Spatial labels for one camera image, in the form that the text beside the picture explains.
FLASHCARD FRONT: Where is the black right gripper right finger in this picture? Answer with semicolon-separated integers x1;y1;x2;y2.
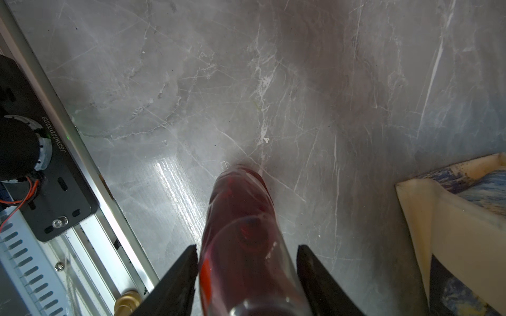
296;245;364;316

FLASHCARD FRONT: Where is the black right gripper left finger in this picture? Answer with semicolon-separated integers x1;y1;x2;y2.
132;245;198;316

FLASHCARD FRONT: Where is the brass knob on rail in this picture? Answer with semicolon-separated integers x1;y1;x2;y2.
113;290;142;316

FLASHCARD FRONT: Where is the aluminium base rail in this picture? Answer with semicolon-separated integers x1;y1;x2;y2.
1;1;158;315

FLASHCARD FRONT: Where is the starry night canvas tote bag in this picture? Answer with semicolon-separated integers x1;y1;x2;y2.
395;153;505;315

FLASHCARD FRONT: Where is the dark red soap bottle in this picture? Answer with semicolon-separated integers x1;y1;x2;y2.
199;166;312;315

